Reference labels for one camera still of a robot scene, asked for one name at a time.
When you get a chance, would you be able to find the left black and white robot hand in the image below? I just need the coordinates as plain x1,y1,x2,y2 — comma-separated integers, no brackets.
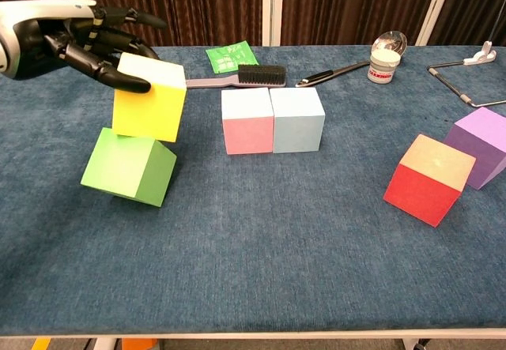
0,0,169,94

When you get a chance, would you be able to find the yellow foam cube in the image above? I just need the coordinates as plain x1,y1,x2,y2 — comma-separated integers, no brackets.
111,51,187,143

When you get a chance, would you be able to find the green foam cube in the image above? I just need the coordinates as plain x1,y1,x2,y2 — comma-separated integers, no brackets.
80,126,178,209

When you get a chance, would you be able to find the light blue foam cube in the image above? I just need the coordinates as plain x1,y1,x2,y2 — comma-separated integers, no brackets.
268,86,327,154

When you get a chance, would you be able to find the pink foam cube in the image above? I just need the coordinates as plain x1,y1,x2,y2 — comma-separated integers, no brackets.
221,88,275,156

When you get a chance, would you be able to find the red foam cube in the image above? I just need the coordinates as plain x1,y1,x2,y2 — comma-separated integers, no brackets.
383,134,477,228

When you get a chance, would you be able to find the purple foam cube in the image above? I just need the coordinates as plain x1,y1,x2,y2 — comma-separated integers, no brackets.
444,107,506,190

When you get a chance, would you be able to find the green foil sachet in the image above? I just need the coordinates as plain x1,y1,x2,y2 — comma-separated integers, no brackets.
205,40,260,75

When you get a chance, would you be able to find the grey brush with black bristles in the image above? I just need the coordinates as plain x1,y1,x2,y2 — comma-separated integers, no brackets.
185,64,288,90

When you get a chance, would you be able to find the blue fabric table cover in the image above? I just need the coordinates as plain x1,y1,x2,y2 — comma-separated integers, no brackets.
0,45,506,335

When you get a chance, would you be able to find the orange object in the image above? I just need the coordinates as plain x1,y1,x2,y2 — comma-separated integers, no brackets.
121,337,157,350

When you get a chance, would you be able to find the small white jar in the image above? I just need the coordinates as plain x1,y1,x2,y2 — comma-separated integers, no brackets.
367,49,400,85

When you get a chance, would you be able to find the white plastic clip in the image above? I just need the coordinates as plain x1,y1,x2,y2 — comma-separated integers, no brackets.
463,40,498,66

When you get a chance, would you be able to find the steel ladle with black handle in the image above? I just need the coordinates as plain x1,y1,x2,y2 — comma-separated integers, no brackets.
294,30,408,88

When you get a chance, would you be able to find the bent metal wire frame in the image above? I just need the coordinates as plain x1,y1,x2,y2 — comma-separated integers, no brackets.
426,60,506,108

